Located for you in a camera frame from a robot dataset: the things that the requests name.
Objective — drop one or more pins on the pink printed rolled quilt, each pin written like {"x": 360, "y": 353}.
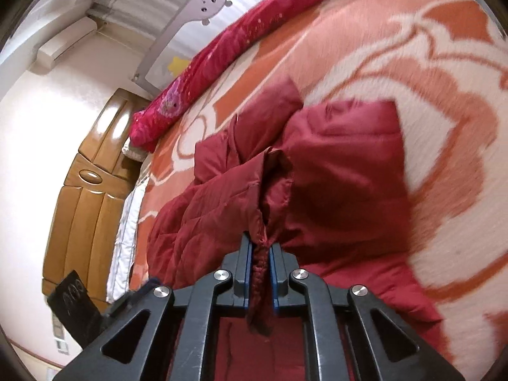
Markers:
{"x": 238, "y": 35}

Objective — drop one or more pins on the white air conditioner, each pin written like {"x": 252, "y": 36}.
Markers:
{"x": 65, "y": 43}

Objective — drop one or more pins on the white wall socket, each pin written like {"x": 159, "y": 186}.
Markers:
{"x": 61, "y": 343}

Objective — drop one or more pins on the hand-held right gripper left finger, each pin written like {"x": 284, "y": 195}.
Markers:
{"x": 240, "y": 280}

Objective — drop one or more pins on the grey bed guard rail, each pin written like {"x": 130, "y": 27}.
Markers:
{"x": 210, "y": 0}

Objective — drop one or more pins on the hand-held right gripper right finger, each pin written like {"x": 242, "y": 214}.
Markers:
{"x": 280, "y": 281}

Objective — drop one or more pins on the orange and white patterned blanket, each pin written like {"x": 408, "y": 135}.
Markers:
{"x": 397, "y": 47}

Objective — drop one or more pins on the wooden headboard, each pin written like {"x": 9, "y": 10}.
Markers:
{"x": 79, "y": 214}

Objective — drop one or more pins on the white striped bed sheet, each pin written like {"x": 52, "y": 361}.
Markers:
{"x": 127, "y": 226}

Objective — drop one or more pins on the white pillow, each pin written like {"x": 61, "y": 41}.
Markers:
{"x": 133, "y": 151}

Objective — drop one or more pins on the dark red quilted jacket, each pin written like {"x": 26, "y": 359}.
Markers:
{"x": 337, "y": 166}

